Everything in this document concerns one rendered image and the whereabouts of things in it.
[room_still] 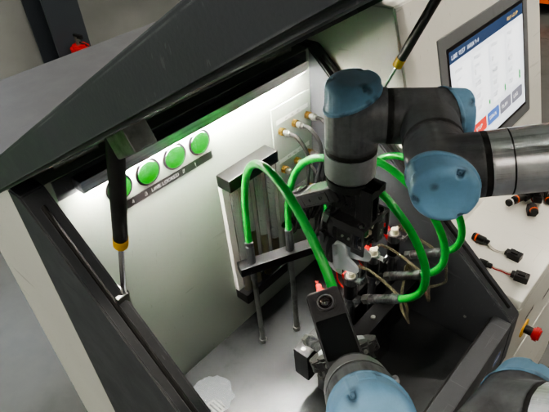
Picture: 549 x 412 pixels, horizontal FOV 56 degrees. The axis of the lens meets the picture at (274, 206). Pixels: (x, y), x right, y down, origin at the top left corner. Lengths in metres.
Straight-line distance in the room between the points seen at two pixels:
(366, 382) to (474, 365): 0.70
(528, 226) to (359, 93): 0.87
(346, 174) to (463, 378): 0.55
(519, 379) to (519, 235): 0.85
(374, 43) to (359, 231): 0.46
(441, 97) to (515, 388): 0.35
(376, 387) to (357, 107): 0.36
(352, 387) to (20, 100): 0.75
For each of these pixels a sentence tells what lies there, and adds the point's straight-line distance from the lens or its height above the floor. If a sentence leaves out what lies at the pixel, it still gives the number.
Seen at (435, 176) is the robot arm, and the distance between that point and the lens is 0.57.
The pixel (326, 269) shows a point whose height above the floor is 1.36.
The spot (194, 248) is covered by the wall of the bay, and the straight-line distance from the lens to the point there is 1.09.
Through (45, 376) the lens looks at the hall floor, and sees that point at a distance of 2.55.
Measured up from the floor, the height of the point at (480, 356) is 0.95.
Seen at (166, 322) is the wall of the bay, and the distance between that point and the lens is 1.15.
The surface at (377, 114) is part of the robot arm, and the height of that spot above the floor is 1.54.
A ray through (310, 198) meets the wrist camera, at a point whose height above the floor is 1.38.
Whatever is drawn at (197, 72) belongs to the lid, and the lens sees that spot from 0.28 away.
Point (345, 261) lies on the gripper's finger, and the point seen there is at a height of 1.27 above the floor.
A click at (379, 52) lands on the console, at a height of 1.46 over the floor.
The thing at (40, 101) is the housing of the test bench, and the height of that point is 1.50.
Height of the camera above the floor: 1.87
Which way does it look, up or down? 38 degrees down
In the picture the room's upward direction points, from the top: 6 degrees counter-clockwise
